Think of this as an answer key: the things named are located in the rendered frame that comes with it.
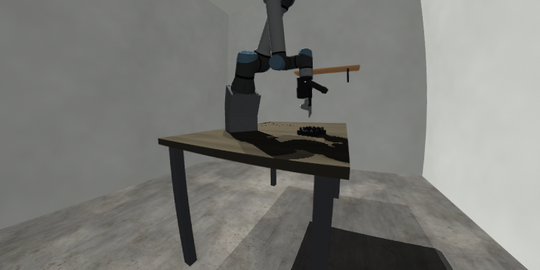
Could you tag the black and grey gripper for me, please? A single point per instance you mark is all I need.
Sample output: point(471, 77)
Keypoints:
point(304, 90)

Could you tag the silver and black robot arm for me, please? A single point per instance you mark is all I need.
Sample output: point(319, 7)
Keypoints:
point(271, 51)

